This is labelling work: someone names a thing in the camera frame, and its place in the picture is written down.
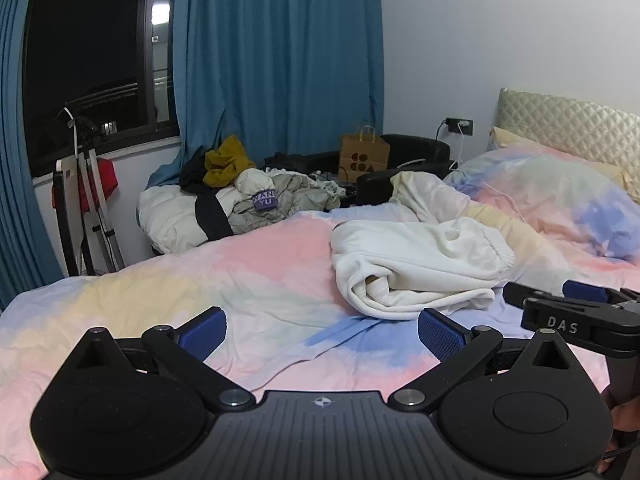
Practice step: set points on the white striped sweatpants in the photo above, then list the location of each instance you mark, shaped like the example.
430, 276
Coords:
415, 265

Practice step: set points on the dark window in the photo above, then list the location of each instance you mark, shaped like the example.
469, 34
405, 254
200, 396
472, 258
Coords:
90, 50

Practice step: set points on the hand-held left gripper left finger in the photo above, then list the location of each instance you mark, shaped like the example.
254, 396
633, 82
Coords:
202, 332

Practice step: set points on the dark clothes pile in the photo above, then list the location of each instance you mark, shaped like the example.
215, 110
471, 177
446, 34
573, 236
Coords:
300, 162

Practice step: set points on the person's right hand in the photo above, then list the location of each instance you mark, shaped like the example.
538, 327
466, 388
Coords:
627, 412

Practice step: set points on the black garment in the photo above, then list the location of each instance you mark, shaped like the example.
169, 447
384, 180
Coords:
192, 175

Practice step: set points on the pile of clothes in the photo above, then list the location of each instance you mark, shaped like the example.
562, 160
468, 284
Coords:
170, 215

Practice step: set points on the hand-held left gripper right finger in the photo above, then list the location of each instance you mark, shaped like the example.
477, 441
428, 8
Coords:
440, 332

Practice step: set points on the mustard yellow garment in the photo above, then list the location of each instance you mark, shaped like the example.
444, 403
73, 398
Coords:
227, 160

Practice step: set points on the wide blue curtain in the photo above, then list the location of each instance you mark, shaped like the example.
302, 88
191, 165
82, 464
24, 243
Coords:
275, 60

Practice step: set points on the quilted cream headboard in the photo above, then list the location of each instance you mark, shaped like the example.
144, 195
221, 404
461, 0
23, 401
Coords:
575, 120

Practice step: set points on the narrow blue curtain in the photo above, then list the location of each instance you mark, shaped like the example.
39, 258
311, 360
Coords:
25, 185

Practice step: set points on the white folded board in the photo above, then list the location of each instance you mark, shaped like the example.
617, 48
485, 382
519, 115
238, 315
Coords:
67, 220

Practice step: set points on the pastel tie-dye duvet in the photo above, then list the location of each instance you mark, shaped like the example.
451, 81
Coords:
200, 280

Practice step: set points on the pale yellow pillow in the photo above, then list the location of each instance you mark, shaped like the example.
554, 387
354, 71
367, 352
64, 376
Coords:
515, 140

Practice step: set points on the grey garment with purple label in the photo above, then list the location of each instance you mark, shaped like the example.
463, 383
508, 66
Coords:
295, 195

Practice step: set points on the red cloth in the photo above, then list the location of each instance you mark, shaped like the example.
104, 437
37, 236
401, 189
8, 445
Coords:
107, 180

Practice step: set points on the wall outlet with charger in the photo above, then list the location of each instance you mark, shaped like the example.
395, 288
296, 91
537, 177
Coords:
459, 125

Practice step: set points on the pastel tie-dye pillow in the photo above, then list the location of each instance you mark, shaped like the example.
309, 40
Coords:
550, 195

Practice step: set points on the brown paper bag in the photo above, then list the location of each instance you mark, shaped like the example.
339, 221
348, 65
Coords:
364, 157

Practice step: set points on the black chair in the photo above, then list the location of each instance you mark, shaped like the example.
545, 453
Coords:
415, 147

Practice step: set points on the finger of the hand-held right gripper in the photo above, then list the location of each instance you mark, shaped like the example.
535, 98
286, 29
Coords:
520, 293
582, 290

